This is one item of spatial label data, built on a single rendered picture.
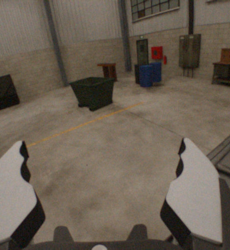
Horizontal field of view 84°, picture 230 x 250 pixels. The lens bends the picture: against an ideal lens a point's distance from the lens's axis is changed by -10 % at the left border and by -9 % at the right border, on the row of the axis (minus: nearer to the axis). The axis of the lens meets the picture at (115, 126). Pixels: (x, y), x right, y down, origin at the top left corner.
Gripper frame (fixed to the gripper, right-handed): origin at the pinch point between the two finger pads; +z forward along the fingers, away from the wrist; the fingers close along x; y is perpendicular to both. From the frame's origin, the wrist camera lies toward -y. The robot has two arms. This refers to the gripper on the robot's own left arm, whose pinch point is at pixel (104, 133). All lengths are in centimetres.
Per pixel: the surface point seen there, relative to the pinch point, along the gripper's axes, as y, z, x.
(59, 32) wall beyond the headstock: -118, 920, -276
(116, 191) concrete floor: 158, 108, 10
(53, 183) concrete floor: 171, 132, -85
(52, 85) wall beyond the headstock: 176, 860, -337
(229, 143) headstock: 26, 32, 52
